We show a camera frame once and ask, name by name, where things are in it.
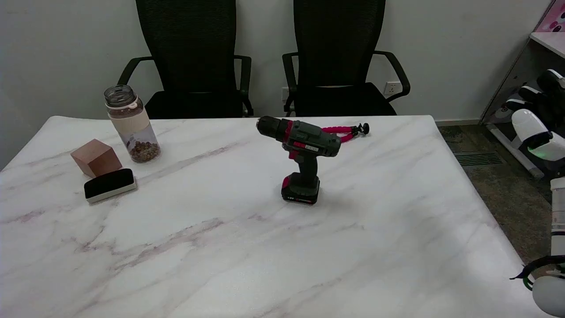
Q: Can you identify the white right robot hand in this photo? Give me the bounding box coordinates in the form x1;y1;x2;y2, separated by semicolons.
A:
505;69;565;162

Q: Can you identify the dark green power screwdriver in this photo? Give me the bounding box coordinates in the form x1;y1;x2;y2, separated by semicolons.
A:
256;116;343;205

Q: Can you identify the white desk with cartoon panel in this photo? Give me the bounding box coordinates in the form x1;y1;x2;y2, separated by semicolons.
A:
479;0;565;179

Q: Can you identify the dark floor vent grille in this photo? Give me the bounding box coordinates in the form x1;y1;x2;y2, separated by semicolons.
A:
454;151;504;167

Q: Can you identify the pink picture box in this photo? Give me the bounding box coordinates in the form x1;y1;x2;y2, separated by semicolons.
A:
535;0;565;33

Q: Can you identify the pink flexible mini tripod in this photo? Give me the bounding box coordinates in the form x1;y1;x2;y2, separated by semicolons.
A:
321;123;370;143

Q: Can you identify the black mesh office chair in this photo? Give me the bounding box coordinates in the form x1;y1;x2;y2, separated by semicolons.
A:
282;0;411;117
117;0;254;120

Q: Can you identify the glass jar with nuts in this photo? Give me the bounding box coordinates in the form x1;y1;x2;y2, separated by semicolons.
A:
104;84;161;163

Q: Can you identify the black and white board eraser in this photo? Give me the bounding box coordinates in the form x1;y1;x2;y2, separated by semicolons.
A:
84;168;137;204

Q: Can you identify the brown wooden cube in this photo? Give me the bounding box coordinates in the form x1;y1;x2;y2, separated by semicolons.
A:
70;139;123;178

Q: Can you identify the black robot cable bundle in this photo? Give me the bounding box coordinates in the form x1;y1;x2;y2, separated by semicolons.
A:
509;255;565;292

